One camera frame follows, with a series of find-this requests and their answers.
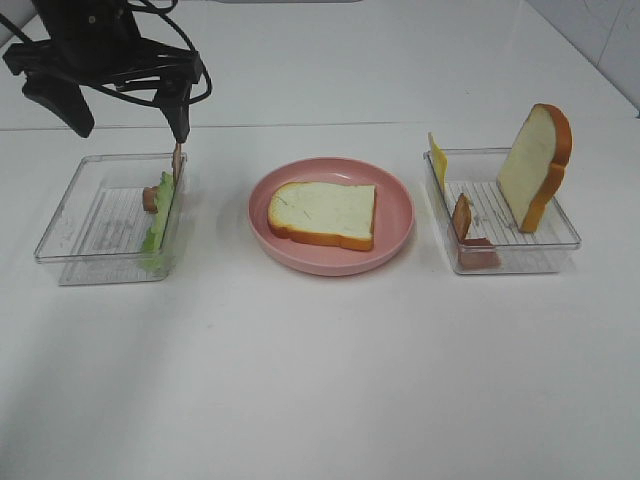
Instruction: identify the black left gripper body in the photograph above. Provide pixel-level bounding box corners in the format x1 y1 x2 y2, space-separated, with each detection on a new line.
2 1 203 98

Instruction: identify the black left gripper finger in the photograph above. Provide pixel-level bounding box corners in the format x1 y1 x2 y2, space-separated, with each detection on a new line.
22 74 95 138
155 85 191 144

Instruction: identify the bacon strip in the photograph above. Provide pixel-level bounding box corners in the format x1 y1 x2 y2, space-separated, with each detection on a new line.
452 194 500 270
142 143 183 213

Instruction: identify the green lettuce leaf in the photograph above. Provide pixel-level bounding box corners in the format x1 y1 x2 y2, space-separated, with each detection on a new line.
140 171 175 272

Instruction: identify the bread slice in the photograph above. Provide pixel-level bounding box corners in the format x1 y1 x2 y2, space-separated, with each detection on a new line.
267 182 377 251
497 103 573 233

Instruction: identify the clear plastic left tray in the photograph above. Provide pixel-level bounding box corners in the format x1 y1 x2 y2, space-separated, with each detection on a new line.
34 153 186 286

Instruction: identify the clear plastic tray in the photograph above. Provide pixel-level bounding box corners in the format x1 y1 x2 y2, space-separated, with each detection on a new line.
423 147 581 275
34 153 186 286

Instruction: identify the pink round plate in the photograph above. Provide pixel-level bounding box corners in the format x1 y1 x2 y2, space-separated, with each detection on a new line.
248 157 415 276

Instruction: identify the yellow cheese slice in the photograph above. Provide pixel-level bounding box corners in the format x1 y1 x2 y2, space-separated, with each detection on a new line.
428 132 448 193

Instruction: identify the clear plastic right tray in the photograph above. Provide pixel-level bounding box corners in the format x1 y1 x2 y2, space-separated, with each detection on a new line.
423 147 581 275

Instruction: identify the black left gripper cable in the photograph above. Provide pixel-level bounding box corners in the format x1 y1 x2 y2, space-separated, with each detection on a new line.
0 0 214 107

